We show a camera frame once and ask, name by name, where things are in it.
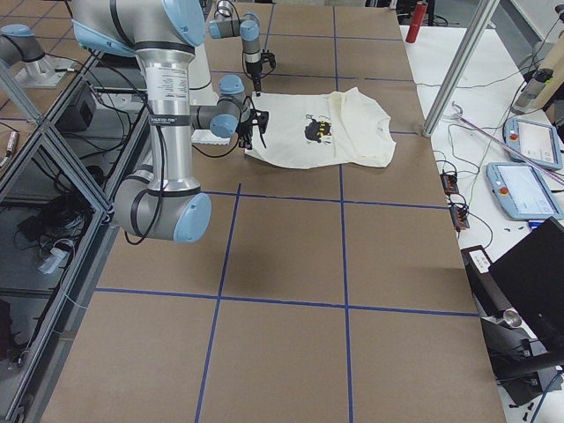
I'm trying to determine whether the far blue teach pendant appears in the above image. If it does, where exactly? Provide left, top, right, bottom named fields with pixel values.
left=503, top=116, right=563, bottom=170

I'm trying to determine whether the black relay box near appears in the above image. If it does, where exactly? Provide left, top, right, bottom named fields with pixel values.
left=449, top=203, right=470, bottom=233

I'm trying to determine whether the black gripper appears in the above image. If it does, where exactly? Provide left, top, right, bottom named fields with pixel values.
left=239, top=108, right=270, bottom=150
left=245, top=51, right=276, bottom=97

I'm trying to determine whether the blue teach pendant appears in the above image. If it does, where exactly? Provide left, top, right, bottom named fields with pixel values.
left=503, top=116, right=563, bottom=170
left=486, top=162, right=563, bottom=220

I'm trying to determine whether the black relay box far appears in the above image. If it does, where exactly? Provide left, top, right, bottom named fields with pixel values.
left=440, top=172, right=459, bottom=196

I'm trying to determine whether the black relay box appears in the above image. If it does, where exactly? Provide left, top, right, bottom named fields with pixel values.
left=440, top=172, right=459, bottom=196
left=449, top=203, right=470, bottom=233

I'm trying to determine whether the red cylinder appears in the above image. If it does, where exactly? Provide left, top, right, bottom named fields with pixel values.
left=405, top=1, right=428, bottom=43

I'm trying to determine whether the cream long-sleeve cat shirt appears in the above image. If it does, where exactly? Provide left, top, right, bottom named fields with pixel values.
left=246, top=87, right=396, bottom=169

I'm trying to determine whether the reacher grabber stick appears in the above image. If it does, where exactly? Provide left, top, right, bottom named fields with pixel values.
left=451, top=101, right=564, bottom=186

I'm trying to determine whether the near blue teach pendant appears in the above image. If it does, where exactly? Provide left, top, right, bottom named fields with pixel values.
left=486, top=162, right=563, bottom=220

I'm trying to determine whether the aluminium frame post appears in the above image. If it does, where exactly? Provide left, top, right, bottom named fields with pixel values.
left=422, top=0, right=500, bottom=137

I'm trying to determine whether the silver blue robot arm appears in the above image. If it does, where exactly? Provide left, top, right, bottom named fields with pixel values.
left=72, top=1, right=276, bottom=243
left=208, top=1, right=277, bottom=97

